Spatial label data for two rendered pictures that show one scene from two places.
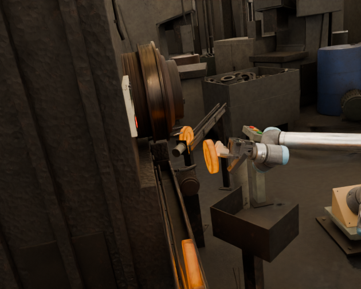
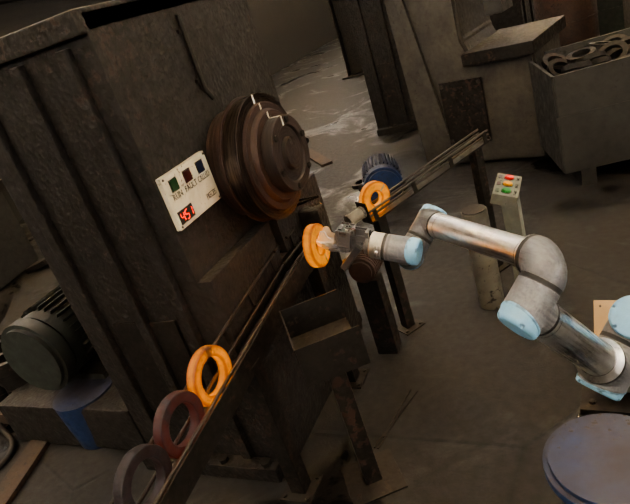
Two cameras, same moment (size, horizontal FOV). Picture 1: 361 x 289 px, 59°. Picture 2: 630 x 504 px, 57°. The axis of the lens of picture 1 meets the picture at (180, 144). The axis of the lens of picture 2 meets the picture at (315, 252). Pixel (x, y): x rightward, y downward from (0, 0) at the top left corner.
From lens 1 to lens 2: 1.24 m
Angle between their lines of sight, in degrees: 33
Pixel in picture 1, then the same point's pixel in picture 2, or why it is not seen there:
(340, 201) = (599, 324)
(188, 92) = (505, 84)
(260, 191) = not seen: hidden behind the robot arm
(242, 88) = (586, 79)
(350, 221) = not seen: hidden behind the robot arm
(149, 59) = (230, 127)
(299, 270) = (491, 415)
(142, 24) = not seen: outside the picture
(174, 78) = (266, 147)
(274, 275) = (453, 412)
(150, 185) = (206, 281)
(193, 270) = (190, 376)
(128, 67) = (213, 136)
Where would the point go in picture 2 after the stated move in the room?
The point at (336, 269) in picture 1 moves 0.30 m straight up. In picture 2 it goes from (545, 426) to (533, 359)
